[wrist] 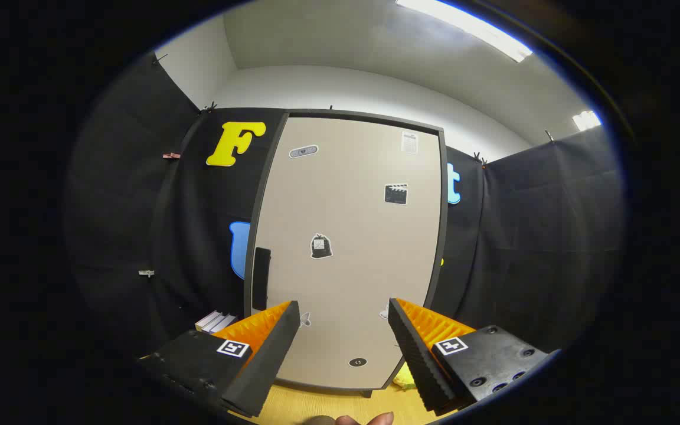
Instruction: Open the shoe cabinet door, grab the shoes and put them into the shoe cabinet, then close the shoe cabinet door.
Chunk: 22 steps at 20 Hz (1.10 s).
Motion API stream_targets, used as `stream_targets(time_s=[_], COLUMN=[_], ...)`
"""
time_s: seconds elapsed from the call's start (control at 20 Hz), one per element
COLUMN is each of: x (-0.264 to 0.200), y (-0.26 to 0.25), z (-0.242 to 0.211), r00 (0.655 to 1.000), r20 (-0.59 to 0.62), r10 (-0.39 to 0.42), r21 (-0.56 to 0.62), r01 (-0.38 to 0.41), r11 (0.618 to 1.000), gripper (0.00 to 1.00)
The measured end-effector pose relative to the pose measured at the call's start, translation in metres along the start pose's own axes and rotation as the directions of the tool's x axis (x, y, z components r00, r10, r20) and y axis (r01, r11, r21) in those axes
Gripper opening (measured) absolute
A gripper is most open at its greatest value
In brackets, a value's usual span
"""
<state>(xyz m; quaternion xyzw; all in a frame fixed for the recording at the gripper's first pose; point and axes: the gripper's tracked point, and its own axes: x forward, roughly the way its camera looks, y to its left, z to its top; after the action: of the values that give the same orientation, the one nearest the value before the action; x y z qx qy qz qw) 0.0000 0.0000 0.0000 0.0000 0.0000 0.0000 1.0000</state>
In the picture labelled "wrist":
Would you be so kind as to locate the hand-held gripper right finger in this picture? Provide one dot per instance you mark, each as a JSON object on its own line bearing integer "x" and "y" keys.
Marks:
{"x": 419, "y": 366}

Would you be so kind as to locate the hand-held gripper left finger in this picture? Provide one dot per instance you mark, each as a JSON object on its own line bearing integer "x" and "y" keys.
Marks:
{"x": 260, "y": 378}

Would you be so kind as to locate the dark grey shoe cabinet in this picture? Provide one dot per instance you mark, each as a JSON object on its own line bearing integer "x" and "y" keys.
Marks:
{"x": 443, "y": 224}

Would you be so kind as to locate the yellow-green round object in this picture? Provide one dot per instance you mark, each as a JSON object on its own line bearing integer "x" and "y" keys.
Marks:
{"x": 404, "y": 378}

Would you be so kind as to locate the white book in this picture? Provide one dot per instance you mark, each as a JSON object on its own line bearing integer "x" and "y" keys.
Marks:
{"x": 208, "y": 320}

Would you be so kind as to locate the black backdrop cloth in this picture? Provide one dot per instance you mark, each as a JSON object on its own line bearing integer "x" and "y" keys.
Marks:
{"x": 523, "y": 236}

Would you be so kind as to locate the small ceiling light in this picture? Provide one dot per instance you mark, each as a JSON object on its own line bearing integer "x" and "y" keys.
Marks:
{"x": 586, "y": 120}

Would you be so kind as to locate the long ceiling light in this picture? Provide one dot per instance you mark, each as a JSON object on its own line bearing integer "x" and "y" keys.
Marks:
{"x": 464, "y": 26}

